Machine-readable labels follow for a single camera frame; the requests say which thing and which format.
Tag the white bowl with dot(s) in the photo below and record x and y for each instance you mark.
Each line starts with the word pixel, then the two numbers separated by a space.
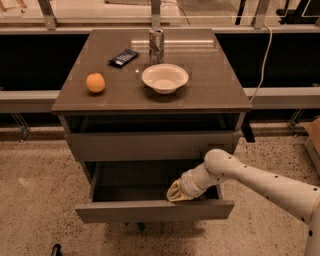
pixel 165 78

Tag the grey top drawer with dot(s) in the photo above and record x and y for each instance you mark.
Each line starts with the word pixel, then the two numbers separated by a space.
pixel 148 145

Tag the silver drink can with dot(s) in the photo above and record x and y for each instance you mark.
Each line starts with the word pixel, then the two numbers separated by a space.
pixel 156 46

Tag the orange fruit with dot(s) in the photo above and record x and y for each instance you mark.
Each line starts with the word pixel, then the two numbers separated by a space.
pixel 95 82

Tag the grey drawer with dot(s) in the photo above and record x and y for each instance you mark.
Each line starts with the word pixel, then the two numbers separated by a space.
pixel 148 145
pixel 135 191

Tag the grey drawer cabinet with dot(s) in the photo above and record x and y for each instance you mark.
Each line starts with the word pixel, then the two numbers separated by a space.
pixel 211 101

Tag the cardboard box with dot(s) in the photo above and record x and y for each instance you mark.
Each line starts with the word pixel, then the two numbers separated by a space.
pixel 312 142

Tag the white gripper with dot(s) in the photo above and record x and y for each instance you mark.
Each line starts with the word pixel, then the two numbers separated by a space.
pixel 187 186

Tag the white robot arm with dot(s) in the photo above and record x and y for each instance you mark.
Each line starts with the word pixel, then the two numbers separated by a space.
pixel 299 199

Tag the small black object on floor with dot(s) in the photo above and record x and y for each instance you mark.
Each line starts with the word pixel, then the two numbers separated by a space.
pixel 56 250

